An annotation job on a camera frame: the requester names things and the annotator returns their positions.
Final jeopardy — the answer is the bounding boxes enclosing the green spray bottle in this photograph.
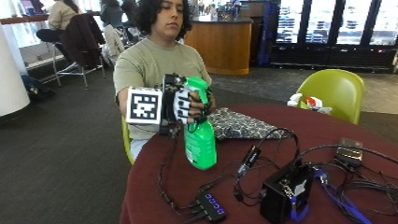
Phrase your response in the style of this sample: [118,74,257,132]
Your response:
[182,76,219,172]

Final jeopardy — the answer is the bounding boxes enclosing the white marker cube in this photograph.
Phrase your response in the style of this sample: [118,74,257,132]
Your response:
[124,86,164,126]

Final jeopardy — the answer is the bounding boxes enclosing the patterned grey cloth pouch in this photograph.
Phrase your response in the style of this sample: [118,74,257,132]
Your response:
[207,106,292,142]

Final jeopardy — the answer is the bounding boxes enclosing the the person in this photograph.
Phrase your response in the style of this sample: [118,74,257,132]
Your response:
[112,0,219,161]

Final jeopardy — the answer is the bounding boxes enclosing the lime green shell chair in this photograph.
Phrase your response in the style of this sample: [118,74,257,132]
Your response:
[295,68,367,125]
[122,115,138,166]

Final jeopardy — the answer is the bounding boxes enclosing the wooden counter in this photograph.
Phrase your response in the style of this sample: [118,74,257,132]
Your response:
[184,15,256,77]

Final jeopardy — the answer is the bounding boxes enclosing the beige coat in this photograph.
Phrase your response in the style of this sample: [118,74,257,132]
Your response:
[103,23,127,65]

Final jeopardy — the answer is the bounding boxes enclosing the blue display stand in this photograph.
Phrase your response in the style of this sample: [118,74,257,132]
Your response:
[256,2,280,67]

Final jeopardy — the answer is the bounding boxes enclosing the white and red spray bottle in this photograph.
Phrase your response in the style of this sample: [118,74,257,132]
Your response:
[304,96,333,116]

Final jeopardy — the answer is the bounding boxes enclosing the metal high stool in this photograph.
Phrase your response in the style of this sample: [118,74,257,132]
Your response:
[50,42,107,91]

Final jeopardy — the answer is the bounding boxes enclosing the group of items on counter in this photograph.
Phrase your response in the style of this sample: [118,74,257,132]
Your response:
[195,0,244,21]

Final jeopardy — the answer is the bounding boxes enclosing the black hub with blue lights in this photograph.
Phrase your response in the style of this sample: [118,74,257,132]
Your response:
[194,191,228,223]

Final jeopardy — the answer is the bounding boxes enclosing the black box computer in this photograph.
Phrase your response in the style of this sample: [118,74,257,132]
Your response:
[259,163,316,224]

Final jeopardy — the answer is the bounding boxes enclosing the dark jacket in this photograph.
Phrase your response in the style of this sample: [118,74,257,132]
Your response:
[62,12,107,69]

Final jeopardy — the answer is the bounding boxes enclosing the black glass-door fridge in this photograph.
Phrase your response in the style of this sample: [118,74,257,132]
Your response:
[269,0,398,72]

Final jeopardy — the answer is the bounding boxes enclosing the dark backpack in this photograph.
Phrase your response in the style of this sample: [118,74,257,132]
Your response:
[20,74,58,102]

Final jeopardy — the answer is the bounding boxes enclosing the small black flat device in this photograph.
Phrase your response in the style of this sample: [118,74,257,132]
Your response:
[335,137,365,170]

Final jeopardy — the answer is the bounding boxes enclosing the white pillar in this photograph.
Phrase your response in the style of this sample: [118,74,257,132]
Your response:
[0,23,32,119]

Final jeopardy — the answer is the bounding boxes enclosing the black cable adapter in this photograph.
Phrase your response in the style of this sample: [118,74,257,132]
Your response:
[237,146,264,179]

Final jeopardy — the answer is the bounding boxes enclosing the black glove cable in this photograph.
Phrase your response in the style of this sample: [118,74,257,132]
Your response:
[156,124,210,217]

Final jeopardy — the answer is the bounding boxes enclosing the black looped cable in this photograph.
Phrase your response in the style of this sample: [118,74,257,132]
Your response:
[232,127,301,206]

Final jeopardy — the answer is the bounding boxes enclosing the blue lanyard strap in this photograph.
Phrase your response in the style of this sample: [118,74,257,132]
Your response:
[289,195,312,224]

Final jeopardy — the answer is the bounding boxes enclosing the blue cable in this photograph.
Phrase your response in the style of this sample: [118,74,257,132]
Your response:
[313,169,375,224]

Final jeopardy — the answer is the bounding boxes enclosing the bundle of black cables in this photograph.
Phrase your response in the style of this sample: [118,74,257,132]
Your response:
[297,144,398,218]

